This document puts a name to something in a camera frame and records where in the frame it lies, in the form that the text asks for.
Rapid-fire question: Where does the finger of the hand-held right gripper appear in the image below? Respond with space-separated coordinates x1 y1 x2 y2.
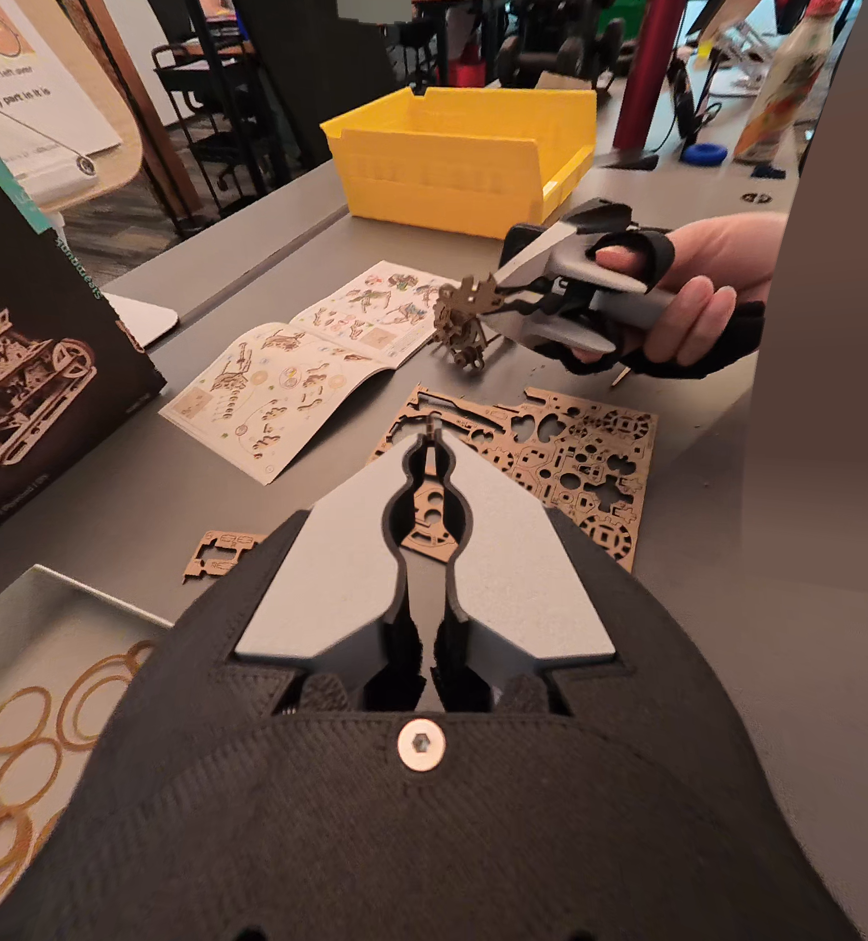
491 221 591 294
487 293 620 355

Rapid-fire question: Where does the person's right hand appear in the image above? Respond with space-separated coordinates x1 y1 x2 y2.
594 213 789 365

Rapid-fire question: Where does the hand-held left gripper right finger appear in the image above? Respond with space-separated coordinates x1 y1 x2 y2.
434 437 619 692

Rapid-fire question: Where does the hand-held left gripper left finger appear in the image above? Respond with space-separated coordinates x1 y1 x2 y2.
234 434 435 692

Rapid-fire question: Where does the white shallow tray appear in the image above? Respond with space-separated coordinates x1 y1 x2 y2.
0 564 179 938

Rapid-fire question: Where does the instruction sign board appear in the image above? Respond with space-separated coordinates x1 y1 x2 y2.
0 0 144 214

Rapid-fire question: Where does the pile of rubber bands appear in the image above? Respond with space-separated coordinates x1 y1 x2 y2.
0 638 159 916

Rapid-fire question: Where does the black machinery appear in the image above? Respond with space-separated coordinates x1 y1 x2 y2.
494 0 637 93

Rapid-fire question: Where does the black model kit box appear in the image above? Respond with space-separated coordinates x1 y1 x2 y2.
0 154 168 554

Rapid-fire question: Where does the colourful printed bottle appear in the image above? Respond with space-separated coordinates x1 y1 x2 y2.
734 0 844 160

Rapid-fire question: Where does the black panel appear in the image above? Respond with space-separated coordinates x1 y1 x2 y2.
237 0 405 172

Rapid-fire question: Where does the illustrated instruction booklet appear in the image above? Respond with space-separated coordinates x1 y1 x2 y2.
158 259 451 488

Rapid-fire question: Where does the assembled wooden model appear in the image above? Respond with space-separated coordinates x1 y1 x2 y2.
432 273 499 373

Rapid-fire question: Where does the black metal cart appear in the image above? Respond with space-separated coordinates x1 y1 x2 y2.
150 37 291 236

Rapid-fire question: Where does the long wooden sheet fragment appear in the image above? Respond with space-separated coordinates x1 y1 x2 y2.
182 529 266 584

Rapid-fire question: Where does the yellow plastic bin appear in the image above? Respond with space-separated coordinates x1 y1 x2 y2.
321 86 598 241

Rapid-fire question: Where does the red pole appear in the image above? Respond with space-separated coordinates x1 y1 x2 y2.
613 0 690 153

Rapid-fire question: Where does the laser-cut wooden parts sheet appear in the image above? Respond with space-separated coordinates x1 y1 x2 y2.
366 382 660 574

